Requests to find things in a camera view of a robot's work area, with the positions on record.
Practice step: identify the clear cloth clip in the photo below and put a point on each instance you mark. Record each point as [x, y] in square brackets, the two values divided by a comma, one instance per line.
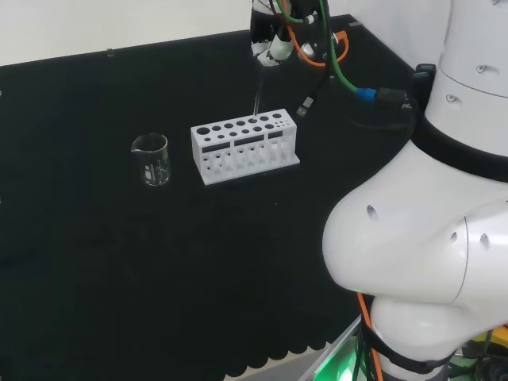
[356, 24]
[110, 52]

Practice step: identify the clear glass beaker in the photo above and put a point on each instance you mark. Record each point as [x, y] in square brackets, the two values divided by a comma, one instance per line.
[156, 170]

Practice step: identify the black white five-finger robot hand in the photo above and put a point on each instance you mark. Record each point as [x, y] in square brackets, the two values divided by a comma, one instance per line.
[264, 24]

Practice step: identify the yellow stop button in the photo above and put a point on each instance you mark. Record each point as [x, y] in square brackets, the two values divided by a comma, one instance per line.
[501, 328]

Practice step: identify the clear glass rod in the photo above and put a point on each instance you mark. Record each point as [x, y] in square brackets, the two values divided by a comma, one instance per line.
[259, 91]

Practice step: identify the metal base plate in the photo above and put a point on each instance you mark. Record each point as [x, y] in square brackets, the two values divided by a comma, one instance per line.
[337, 357]

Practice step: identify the black bench cloth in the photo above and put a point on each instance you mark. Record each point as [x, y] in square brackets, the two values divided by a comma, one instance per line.
[119, 258]

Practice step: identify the white test tube rack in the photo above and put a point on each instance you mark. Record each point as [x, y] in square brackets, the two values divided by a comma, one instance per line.
[222, 137]

